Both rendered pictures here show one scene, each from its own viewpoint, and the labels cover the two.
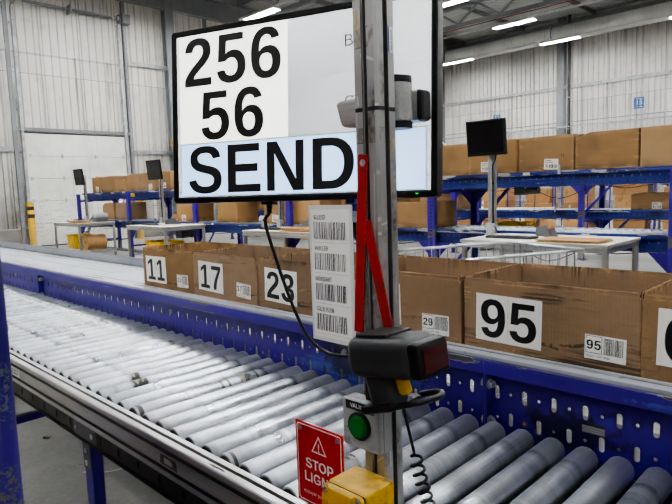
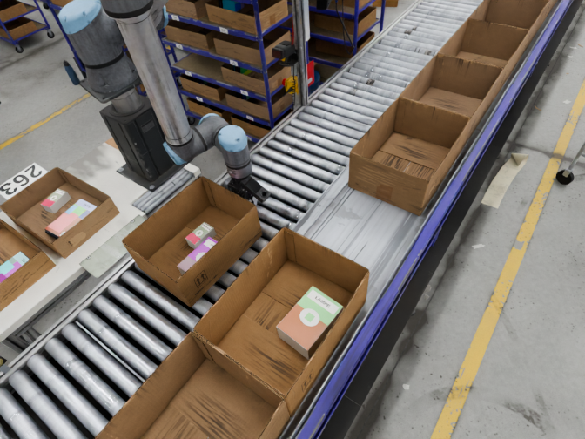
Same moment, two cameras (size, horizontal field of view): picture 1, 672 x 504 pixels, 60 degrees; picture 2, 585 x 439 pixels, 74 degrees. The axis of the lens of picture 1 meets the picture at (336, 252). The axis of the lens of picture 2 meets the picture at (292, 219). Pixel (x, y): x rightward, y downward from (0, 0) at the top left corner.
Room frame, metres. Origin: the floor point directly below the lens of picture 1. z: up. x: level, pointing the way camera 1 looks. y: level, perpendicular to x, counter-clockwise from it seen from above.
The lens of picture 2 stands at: (0.51, -1.88, 1.94)
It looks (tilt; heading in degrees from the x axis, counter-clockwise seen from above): 49 degrees down; 86
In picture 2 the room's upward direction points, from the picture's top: 7 degrees counter-clockwise
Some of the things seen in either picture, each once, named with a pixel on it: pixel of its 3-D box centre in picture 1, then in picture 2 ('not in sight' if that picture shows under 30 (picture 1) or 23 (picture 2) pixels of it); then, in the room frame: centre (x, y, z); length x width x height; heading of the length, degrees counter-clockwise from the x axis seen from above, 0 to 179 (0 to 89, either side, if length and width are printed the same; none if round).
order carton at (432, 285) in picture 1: (428, 294); (479, 58); (1.60, -0.26, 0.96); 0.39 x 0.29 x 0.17; 45
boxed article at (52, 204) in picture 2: not in sight; (57, 201); (-0.41, -0.54, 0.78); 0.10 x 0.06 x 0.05; 57
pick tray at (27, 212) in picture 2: not in sight; (60, 209); (-0.37, -0.62, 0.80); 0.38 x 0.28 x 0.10; 137
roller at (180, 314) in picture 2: not in sight; (170, 307); (0.09, -1.14, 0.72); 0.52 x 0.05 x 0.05; 135
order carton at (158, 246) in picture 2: not in sight; (196, 237); (0.22, -0.94, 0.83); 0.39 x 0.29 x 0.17; 43
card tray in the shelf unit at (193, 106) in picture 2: not in sight; (218, 102); (0.23, 1.00, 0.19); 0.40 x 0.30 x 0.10; 134
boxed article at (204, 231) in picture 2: not in sight; (201, 236); (0.22, -0.89, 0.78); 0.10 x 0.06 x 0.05; 41
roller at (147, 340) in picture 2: not in sight; (142, 335); (0.00, -1.23, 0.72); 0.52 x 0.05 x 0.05; 135
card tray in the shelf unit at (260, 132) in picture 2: not in sight; (264, 118); (0.57, 0.67, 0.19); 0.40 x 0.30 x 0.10; 137
